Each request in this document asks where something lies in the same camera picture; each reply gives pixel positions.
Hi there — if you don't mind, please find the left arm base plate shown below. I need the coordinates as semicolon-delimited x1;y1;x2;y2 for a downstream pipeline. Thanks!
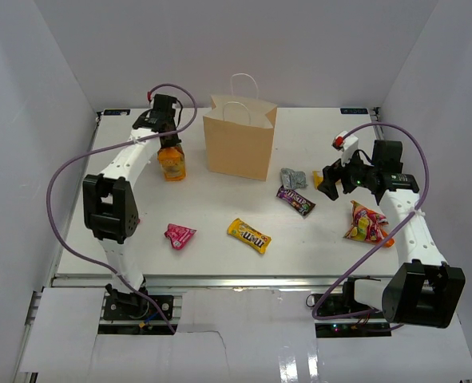
102;284;174;321

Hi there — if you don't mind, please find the orange gummy snack bag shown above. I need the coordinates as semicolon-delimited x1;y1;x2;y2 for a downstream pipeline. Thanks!
157;144;186;182

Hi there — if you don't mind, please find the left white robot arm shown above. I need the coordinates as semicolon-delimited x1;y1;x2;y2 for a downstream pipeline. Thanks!
82;94;182;318

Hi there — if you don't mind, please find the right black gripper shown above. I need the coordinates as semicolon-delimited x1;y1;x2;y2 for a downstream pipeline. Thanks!
318;148;379;201

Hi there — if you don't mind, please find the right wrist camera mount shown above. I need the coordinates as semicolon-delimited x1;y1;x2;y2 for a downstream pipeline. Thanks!
332;131;359;166

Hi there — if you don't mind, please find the colourful Fox's candy bag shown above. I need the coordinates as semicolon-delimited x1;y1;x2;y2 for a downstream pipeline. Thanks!
343;200;389;244

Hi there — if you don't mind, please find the yellow M&M's packet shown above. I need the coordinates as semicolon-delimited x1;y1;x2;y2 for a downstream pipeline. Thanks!
227;218;272;255

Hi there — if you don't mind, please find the brown M&M's packet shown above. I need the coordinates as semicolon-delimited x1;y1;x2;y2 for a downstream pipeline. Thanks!
276;186;315;217

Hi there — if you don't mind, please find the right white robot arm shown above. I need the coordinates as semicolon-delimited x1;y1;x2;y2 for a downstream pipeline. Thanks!
319;133;466;328

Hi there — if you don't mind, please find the aluminium table frame rail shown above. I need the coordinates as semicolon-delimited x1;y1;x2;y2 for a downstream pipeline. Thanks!
50;274;396;290

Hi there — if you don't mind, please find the yellow snack bar packet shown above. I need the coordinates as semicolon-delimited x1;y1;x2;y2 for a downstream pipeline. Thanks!
312;171;323;188

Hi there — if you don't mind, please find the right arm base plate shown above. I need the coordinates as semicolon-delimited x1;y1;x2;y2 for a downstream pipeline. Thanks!
315;294;391;339

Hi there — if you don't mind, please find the brown paper bag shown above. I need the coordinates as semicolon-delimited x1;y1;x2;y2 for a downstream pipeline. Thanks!
203;82;277;181

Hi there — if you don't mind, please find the pink candy packet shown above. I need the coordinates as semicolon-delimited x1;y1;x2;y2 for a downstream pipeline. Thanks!
164;223;196;250

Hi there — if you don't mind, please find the silver foil snack packet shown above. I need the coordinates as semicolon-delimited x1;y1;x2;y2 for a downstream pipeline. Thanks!
280;168;307;190

